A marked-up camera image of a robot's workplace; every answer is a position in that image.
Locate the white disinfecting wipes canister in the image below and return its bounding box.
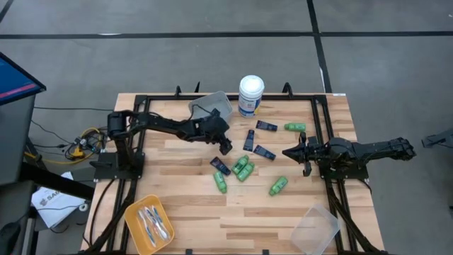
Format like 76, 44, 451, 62
237, 74, 265, 118

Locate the clear plastic container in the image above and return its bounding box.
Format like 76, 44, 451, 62
289, 203, 341, 255

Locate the black metal table frame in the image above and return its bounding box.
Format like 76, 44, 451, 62
81, 81, 389, 255

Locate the yellow plastic tray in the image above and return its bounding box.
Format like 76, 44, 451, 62
123, 193, 176, 255

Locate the black power cable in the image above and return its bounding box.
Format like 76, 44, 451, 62
88, 176, 120, 249

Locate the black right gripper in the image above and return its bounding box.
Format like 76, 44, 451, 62
282, 132, 339, 177

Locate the black metal beam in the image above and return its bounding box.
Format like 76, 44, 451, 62
19, 161, 95, 201

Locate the white printed paper bag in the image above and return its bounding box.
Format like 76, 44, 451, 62
30, 171, 88, 230

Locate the black floor cable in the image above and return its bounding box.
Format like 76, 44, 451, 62
33, 105, 115, 112

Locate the yellow floor cable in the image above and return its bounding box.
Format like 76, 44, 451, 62
23, 126, 107, 166

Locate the blue screen monitor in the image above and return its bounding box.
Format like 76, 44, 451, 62
0, 52, 47, 106

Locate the dark blue toiletry tube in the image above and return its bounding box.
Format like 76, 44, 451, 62
256, 120, 278, 132
243, 129, 256, 152
253, 144, 277, 161
209, 157, 232, 176

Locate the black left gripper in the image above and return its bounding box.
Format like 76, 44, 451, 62
193, 108, 234, 156

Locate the white and blue toothbrush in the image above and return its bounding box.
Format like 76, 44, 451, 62
151, 205, 171, 239
137, 208, 157, 248
143, 206, 167, 242

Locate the grey plastic bin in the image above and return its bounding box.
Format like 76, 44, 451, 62
188, 90, 235, 123

